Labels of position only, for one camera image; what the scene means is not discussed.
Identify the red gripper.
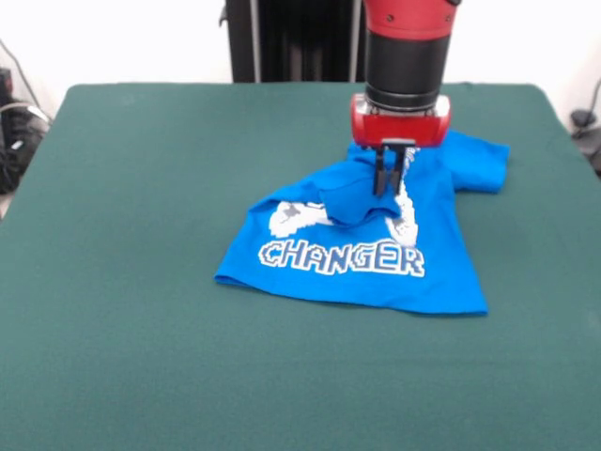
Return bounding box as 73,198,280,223
349,92,453,196

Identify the blue printed t-shirt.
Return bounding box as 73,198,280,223
213,129,512,317

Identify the black round adapter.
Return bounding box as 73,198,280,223
570,108,596,129

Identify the dark green table cloth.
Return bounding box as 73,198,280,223
0,82,601,451

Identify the black bag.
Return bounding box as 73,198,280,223
0,101,51,196

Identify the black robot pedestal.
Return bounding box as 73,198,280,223
219,0,377,84

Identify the grey cable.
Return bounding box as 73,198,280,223
0,39,53,123

